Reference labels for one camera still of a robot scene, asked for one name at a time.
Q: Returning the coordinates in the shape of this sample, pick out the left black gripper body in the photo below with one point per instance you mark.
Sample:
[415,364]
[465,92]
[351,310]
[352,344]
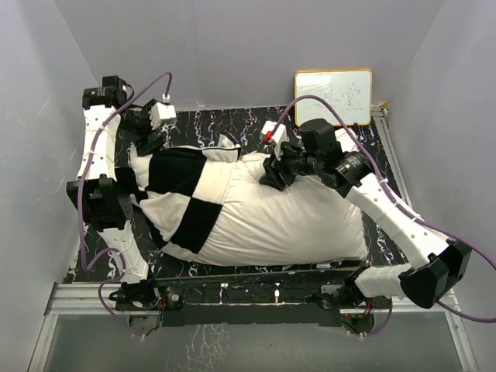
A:
[139,125]

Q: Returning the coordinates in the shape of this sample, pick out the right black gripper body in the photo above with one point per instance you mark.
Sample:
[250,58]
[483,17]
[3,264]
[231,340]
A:
[284,170]

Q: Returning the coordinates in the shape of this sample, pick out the white pillow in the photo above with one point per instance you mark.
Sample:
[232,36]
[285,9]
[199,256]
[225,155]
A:
[261,226]

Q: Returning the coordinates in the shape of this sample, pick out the black white checkered pillowcase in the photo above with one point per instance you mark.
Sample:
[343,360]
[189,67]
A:
[181,191]

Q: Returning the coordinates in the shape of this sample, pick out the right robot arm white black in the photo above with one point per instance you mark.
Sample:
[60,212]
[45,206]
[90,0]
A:
[435,262]

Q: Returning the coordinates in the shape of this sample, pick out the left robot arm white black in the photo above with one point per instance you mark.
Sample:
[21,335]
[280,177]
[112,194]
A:
[104,207]

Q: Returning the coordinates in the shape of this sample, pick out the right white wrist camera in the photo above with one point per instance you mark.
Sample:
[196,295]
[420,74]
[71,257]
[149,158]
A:
[275,135]

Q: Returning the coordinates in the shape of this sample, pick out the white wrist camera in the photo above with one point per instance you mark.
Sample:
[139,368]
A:
[162,112]
[275,135]

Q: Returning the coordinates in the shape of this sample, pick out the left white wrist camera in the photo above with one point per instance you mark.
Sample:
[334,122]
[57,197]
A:
[162,112]

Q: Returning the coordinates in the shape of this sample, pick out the small whiteboard with wooden frame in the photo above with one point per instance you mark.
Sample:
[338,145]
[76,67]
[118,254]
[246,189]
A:
[348,91]

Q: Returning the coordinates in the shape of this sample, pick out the aluminium frame rail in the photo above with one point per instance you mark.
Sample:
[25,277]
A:
[241,319]

